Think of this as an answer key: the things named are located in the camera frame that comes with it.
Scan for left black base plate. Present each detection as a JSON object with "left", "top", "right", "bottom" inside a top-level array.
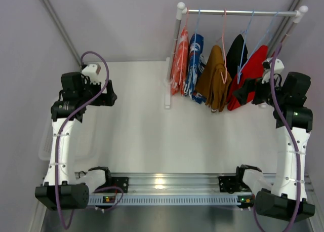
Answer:
[{"left": 108, "top": 176, "right": 129, "bottom": 193}]

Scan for white metal clothes rack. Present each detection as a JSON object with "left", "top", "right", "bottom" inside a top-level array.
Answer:
[{"left": 164, "top": 2, "right": 308, "bottom": 109}]

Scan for blue white patterned trousers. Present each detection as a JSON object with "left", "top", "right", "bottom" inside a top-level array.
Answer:
[{"left": 184, "top": 33, "right": 206, "bottom": 104}]

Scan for black trousers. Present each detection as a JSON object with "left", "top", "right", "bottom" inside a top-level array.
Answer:
[{"left": 226, "top": 34, "right": 248, "bottom": 80}]

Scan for orange white patterned trousers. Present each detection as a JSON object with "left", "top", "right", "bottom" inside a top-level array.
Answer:
[{"left": 171, "top": 26, "right": 189, "bottom": 96}]

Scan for red trousers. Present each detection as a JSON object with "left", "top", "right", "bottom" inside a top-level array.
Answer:
[{"left": 226, "top": 45, "right": 268, "bottom": 111}]

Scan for blue hanger with black trousers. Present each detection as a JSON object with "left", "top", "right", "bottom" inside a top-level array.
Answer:
[{"left": 237, "top": 10, "right": 255, "bottom": 85}]

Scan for grey slotted cable duct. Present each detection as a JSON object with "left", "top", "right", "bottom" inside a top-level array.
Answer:
[{"left": 88, "top": 195, "right": 253, "bottom": 206}]

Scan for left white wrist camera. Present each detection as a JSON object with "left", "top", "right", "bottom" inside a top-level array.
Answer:
[{"left": 81, "top": 63, "right": 101, "bottom": 85}]

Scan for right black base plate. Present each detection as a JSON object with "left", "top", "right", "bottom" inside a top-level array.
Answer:
[{"left": 218, "top": 176, "right": 242, "bottom": 194}]

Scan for pink plastic hanger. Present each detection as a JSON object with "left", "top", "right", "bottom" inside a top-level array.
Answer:
[{"left": 179, "top": 12, "right": 189, "bottom": 92}]

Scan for light blue hanger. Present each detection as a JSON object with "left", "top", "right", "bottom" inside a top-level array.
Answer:
[{"left": 192, "top": 9, "right": 200, "bottom": 74}]

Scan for white plastic basket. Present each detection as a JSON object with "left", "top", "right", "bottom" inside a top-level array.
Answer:
[{"left": 38, "top": 114, "right": 96, "bottom": 161}]

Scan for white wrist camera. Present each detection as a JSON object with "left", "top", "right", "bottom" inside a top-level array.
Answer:
[
  {"left": 261, "top": 58, "right": 285, "bottom": 84},
  {"left": 81, "top": 63, "right": 101, "bottom": 85}
]

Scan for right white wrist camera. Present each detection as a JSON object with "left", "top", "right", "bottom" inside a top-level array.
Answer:
[{"left": 261, "top": 58, "right": 285, "bottom": 84}]

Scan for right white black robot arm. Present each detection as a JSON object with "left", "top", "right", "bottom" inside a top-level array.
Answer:
[{"left": 236, "top": 72, "right": 315, "bottom": 222}]

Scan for pink hanger with brown trousers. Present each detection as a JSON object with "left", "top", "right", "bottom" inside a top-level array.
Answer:
[{"left": 220, "top": 9, "right": 227, "bottom": 84}]

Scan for blue hanger with red trousers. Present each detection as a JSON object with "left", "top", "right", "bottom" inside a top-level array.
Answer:
[{"left": 237, "top": 11, "right": 280, "bottom": 76}]

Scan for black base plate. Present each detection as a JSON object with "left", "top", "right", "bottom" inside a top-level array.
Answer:
[
  {"left": 108, "top": 176, "right": 129, "bottom": 193},
  {"left": 218, "top": 176, "right": 242, "bottom": 194}
]

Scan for aluminium mounting rail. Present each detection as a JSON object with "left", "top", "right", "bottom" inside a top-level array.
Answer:
[{"left": 40, "top": 172, "right": 313, "bottom": 194}]

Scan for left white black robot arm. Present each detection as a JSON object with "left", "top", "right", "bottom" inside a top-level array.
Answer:
[{"left": 35, "top": 66, "right": 112, "bottom": 211}]

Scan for brown trousers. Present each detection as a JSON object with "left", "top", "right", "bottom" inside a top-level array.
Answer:
[{"left": 195, "top": 45, "right": 232, "bottom": 112}]

